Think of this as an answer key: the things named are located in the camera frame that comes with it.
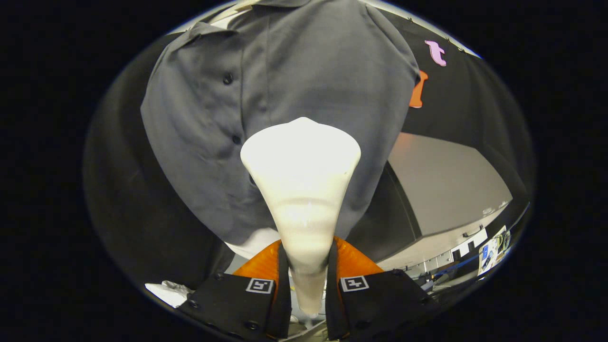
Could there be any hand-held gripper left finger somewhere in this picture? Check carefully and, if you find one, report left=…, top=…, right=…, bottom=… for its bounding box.
left=178, top=239, right=293, bottom=342

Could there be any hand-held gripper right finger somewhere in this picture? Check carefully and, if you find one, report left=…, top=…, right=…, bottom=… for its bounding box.
left=325, top=236, right=440, bottom=342

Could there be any white garment steamer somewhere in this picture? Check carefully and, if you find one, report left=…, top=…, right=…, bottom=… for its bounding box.
left=240, top=117, right=361, bottom=316

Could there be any grey button shirt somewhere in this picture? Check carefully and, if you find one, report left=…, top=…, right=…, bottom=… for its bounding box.
left=141, top=0, right=421, bottom=247

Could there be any white mannequin torso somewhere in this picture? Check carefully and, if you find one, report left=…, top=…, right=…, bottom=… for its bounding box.
left=209, top=0, right=281, bottom=260

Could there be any crumpled white cloth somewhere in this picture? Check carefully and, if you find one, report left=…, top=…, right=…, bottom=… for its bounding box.
left=145, top=280, right=195, bottom=308

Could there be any cluttered white desk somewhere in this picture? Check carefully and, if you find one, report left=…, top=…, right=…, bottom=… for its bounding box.
left=477, top=226, right=513, bottom=276

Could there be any grey cabinet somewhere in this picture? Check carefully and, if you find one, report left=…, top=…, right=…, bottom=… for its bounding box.
left=375, top=132, right=513, bottom=283

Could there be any blue cable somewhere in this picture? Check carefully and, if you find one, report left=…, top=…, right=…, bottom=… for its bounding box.
left=427, top=253, right=481, bottom=277

